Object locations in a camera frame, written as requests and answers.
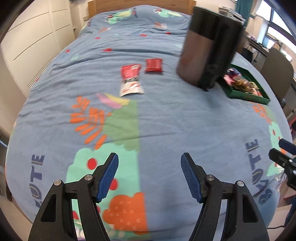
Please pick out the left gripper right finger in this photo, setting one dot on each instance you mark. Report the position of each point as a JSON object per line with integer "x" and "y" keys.
{"x": 229, "y": 206}

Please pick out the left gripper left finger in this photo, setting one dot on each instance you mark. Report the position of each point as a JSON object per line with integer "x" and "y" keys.
{"x": 55, "y": 218}

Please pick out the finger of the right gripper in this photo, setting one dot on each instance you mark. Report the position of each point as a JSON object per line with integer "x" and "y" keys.
{"x": 283, "y": 160}
{"x": 289, "y": 147}

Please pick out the pink striped snack packet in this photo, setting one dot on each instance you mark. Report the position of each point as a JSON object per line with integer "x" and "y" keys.
{"x": 228, "y": 80}

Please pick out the blue white snack packet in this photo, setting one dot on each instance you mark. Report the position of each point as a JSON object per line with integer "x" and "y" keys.
{"x": 234, "y": 73}

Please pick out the dark red snack packet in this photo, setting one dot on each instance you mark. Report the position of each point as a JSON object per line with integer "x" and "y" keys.
{"x": 154, "y": 65}

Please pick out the long red white snack pouch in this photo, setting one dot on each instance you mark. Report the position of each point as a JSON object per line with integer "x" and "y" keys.
{"x": 130, "y": 80}

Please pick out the brown nutritious snack packet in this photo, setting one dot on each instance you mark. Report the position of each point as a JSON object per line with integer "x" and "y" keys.
{"x": 243, "y": 85}

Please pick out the olive chair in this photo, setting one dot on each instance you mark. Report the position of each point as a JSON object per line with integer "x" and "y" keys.
{"x": 278, "y": 72}

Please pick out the green tray box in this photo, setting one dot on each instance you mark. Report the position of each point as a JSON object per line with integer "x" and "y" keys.
{"x": 258, "y": 95}

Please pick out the dark metallic mug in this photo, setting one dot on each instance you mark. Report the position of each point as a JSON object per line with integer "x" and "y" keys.
{"x": 209, "y": 47}

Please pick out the teal curtain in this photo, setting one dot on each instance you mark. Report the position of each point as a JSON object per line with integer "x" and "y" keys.
{"x": 243, "y": 7}

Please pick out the blue patterned bedsheet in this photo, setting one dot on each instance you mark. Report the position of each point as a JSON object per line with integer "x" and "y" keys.
{"x": 74, "y": 118}

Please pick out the white wardrobe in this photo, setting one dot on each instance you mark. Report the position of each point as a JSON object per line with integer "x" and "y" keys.
{"x": 37, "y": 35}

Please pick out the wooden headboard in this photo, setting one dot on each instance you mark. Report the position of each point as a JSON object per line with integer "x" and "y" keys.
{"x": 100, "y": 6}

